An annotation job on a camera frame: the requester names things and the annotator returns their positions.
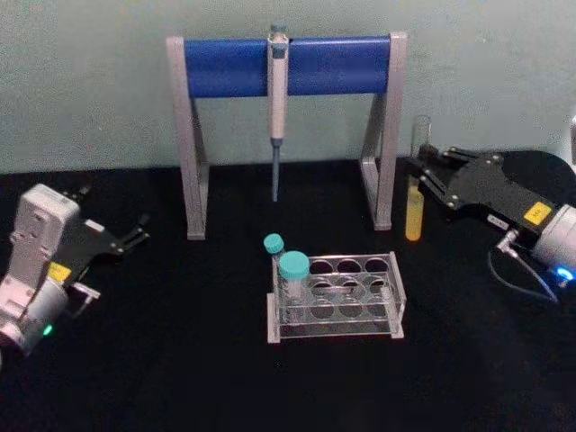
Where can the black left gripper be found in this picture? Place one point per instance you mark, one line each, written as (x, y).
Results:
(92, 247)

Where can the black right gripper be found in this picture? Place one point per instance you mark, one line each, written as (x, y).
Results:
(495, 189)

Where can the tube yellow liquid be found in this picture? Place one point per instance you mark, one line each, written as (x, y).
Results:
(414, 218)

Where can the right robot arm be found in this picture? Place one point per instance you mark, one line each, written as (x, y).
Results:
(555, 238)

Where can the clear tube teal cap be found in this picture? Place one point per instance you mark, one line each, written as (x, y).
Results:
(274, 243)
(294, 266)

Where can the grey blue-tipped pipette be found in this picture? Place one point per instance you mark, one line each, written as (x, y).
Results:
(277, 103)

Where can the clear acrylic tube rack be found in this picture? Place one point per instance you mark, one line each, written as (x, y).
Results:
(342, 321)

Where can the black table cloth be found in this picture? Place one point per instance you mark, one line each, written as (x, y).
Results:
(180, 382)

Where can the grey pipette stand blue bar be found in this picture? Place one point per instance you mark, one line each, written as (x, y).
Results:
(225, 67)

